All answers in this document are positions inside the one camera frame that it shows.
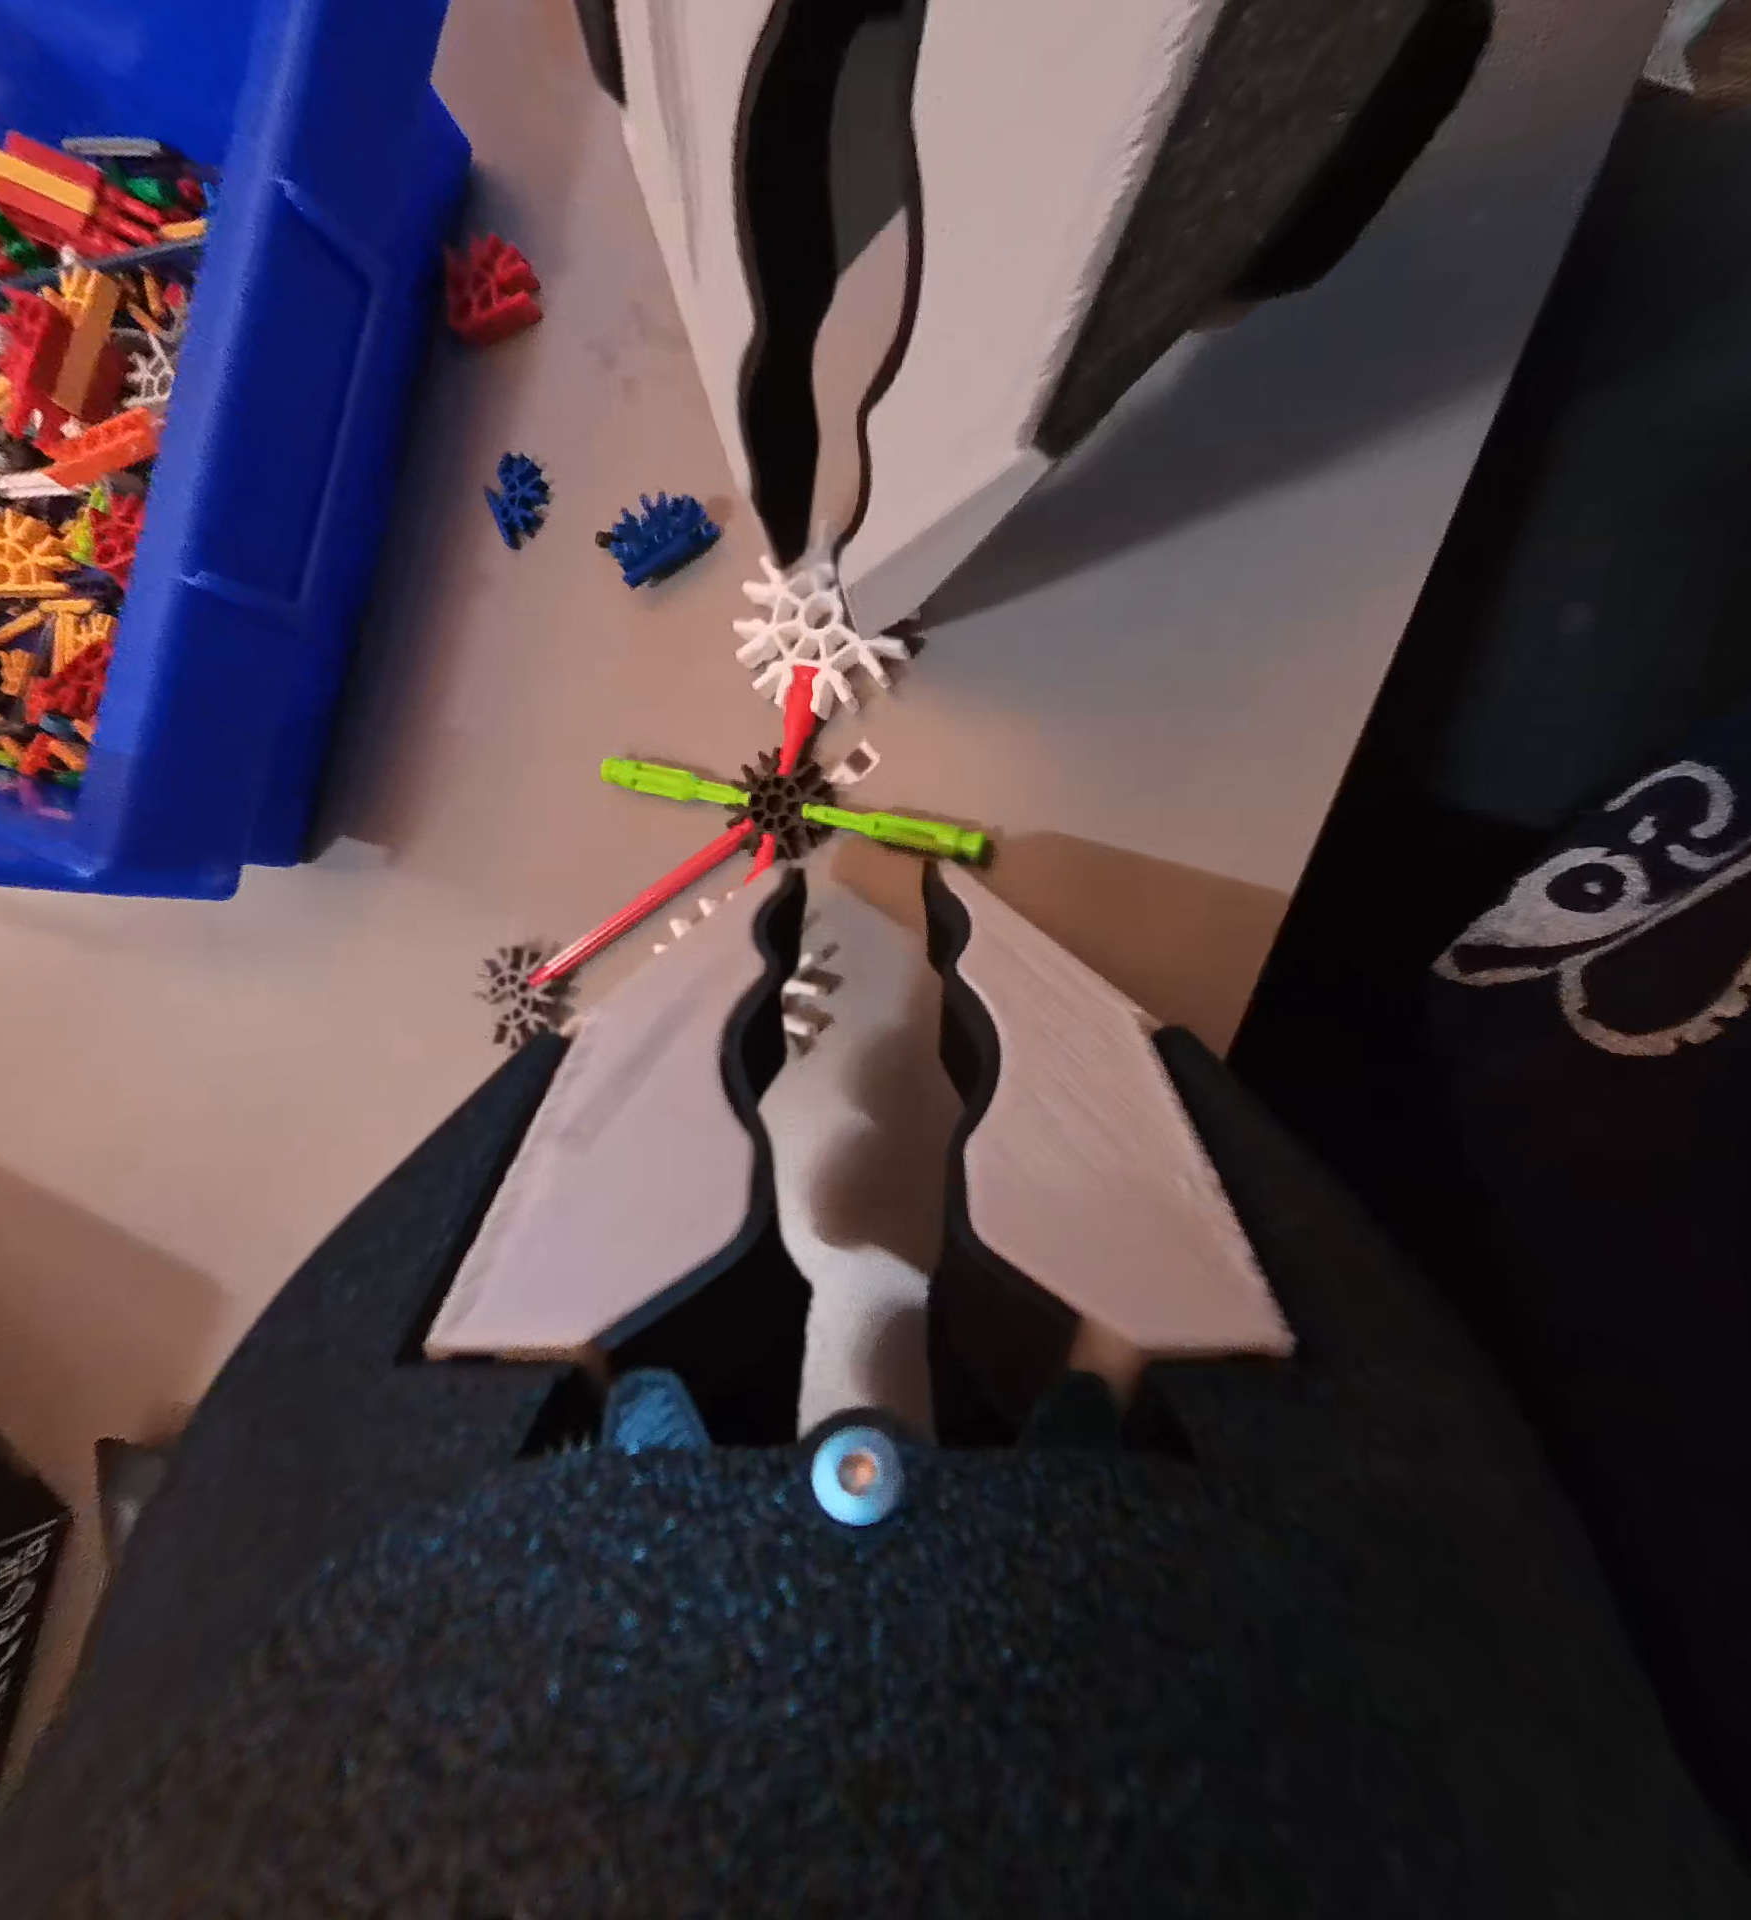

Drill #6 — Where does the dark blue double connector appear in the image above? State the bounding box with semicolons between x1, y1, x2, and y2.
598;492;722;589

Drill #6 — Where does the black snowflake connector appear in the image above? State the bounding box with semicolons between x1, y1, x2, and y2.
732;753;840;864

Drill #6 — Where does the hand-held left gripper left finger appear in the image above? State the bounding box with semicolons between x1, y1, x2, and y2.
426;869;808;1385

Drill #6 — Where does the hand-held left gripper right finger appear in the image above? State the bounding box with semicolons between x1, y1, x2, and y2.
924;865;1298;1368

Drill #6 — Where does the blue plastic bin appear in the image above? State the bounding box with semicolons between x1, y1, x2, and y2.
0;0;476;901

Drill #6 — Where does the dark grey snowflake connector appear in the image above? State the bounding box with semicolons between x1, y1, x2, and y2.
478;943;578;1048

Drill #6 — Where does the long red rod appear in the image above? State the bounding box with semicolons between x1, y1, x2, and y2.
538;816;758;984

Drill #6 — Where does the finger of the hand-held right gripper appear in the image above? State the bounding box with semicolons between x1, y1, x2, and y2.
612;0;850;572
834;0;1222;635

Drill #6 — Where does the pile of colourful construction pieces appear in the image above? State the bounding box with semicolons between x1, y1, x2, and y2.
0;119;219;781

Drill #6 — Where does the person's dark printed t-shirt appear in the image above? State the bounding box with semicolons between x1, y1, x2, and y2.
1232;82;1751;1920

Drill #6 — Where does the red fan-shaped connector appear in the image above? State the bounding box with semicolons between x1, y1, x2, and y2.
444;231;544;348

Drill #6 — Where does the lime green rod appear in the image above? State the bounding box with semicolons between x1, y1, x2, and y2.
804;802;992;868
600;756;750;812

